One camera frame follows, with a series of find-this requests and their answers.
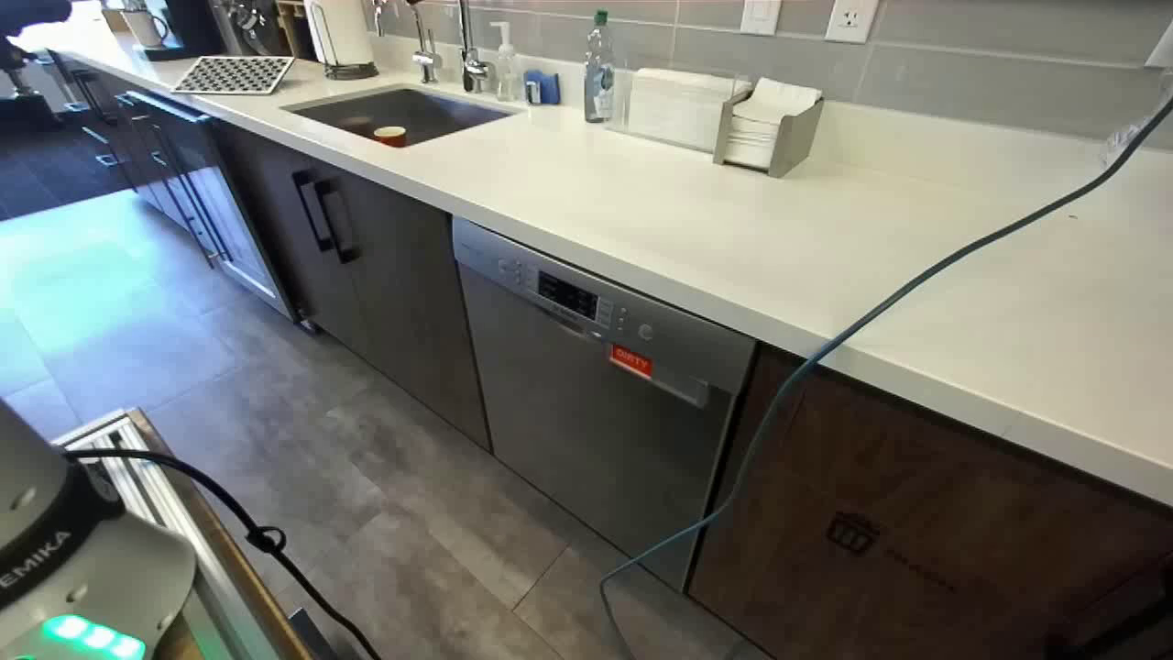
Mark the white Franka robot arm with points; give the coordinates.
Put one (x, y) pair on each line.
(76, 587)

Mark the white switch plate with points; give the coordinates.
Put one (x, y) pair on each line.
(760, 14)

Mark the small chrome tap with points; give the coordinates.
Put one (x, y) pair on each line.
(423, 55)

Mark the dark sink cabinet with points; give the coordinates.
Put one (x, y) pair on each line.
(405, 306)

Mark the white folded napkins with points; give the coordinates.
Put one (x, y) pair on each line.
(765, 110)

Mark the clear bottle green cap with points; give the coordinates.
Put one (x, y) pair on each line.
(600, 79)

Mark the aluminium frame robot cart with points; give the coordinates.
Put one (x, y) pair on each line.
(147, 481)

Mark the white soap dispenser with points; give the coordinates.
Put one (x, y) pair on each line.
(504, 66)

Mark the blue sponge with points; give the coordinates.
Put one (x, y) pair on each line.
(545, 86)

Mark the white wall outlet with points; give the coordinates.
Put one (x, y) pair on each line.
(852, 20)

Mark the grey napkin holder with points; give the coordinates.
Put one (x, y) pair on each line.
(791, 146)

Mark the black coffee machine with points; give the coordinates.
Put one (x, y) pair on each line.
(186, 29)

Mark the dark undermount sink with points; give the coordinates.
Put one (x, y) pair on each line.
(416, 110)

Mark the red sticker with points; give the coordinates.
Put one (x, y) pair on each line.
(632, 362)

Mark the stainless steel dishwasher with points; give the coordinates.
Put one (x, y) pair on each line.
(572, 427)

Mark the white paper towel stack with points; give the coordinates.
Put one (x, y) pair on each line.
(678, 109)

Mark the glass door beverage fridge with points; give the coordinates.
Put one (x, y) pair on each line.
(206, 207)

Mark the orange bowl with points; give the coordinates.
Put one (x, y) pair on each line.
(390, 132)

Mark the chrome kitchen faucet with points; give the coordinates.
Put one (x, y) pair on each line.
(469, 62)

